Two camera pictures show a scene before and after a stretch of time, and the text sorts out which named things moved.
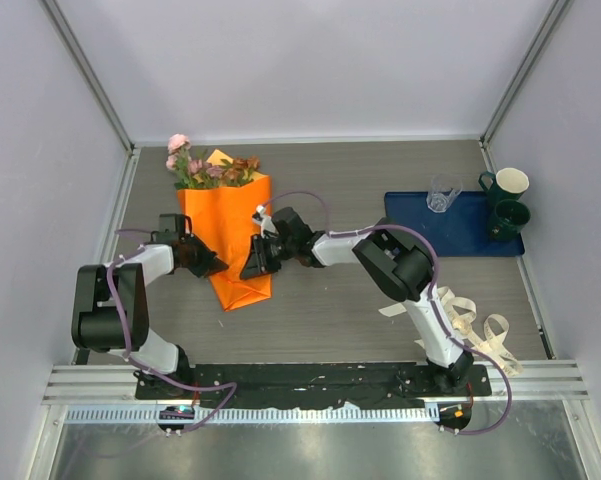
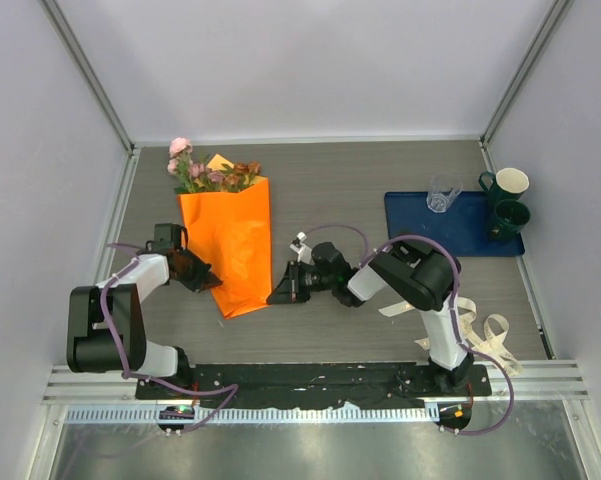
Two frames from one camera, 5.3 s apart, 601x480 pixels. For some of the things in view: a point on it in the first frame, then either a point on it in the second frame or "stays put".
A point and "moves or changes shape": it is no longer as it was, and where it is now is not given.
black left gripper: [209, 265] -> [204, 279]
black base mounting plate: [249, 385] stays put
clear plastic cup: [443, 189] stays put
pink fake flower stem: [179, 159] stays put
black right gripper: [259, 263] -> [288, 291]
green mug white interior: [507, 184] stays put
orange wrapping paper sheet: [225, 219] moves or changes shape
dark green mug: [510, 216] stays put
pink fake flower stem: [202, 175] stays put
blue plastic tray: [460, 231] stays put
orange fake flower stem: [241, 171] moves or changes shape
